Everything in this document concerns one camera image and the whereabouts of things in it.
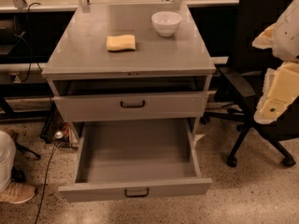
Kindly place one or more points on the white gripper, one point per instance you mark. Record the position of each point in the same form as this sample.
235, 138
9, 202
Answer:
287, 36

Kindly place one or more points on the grey drawer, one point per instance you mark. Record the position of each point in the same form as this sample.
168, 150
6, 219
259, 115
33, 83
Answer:
129, 159
163, 105

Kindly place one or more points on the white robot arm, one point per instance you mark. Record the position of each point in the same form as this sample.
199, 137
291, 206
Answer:
286, 35

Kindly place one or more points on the grey top drawer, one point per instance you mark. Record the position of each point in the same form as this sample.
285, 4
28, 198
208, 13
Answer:
163, 105

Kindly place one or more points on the grey drawer cabinet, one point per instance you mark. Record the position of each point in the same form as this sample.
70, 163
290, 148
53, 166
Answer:
82, 65

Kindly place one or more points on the black office chair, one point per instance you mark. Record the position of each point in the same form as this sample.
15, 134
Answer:
241, 79

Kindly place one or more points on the white bowl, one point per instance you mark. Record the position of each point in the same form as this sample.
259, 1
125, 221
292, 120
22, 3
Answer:
166, 23

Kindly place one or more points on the yellow sponge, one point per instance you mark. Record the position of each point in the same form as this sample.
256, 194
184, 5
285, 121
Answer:
120, 42

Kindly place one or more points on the silver round floor object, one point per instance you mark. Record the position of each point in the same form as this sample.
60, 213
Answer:
59, 135

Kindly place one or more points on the tan sneaker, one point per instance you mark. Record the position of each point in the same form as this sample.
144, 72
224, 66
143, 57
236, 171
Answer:
17, 193

